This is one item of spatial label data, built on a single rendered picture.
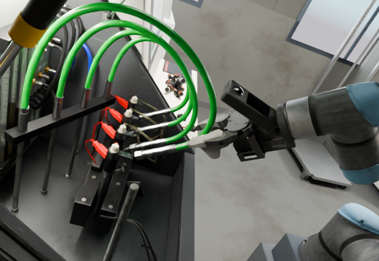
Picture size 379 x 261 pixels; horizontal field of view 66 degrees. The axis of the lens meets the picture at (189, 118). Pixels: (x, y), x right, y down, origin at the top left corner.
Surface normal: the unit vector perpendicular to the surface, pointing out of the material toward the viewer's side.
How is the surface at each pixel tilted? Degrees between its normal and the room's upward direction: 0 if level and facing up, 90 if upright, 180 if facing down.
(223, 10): 90
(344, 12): 90
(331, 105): 67
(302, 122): 83
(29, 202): 0
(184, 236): 0
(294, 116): 71
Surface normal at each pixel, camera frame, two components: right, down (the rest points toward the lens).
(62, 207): 0.35, -0.80
